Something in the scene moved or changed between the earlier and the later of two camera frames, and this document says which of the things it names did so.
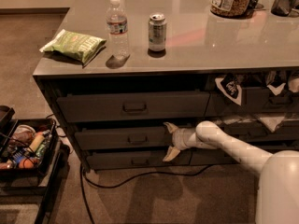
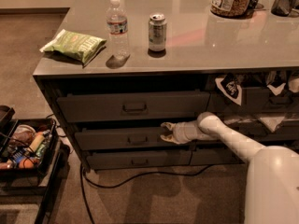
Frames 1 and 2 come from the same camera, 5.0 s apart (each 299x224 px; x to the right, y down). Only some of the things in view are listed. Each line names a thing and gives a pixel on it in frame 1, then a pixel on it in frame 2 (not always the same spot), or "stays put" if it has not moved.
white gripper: [178, 138] to [179, 133]
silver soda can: [157, 33] stays put
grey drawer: [123, 137] stays put
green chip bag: [75, 45] stays put
